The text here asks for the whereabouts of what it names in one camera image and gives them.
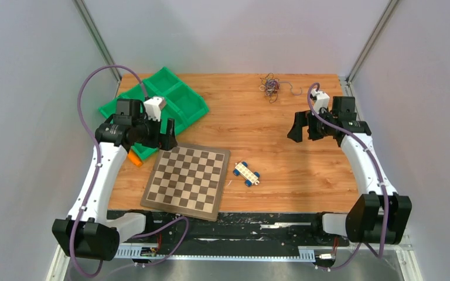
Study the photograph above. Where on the wooden chessboard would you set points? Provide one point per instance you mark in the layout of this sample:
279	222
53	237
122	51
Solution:
188	180

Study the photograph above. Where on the orange cylinder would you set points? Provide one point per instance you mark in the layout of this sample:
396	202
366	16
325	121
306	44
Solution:
134	158

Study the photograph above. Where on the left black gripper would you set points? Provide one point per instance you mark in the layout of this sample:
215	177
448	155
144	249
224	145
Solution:
166	141

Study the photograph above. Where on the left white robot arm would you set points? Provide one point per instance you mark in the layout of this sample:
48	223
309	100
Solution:
86	232

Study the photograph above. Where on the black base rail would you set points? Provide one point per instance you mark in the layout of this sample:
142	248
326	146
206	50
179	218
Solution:
244	234

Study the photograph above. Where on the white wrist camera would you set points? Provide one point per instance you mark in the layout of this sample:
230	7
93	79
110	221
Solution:
153	108
321	100

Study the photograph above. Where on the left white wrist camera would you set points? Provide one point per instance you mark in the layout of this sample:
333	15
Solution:
153	108

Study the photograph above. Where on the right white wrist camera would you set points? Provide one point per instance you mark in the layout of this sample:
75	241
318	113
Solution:
321	100

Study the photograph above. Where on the white blue toy car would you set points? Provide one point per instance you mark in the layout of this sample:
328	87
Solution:
250	178

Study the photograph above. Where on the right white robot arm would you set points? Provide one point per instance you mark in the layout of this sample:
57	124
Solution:
380	214

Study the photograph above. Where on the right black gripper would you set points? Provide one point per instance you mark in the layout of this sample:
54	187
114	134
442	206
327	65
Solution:
300	120

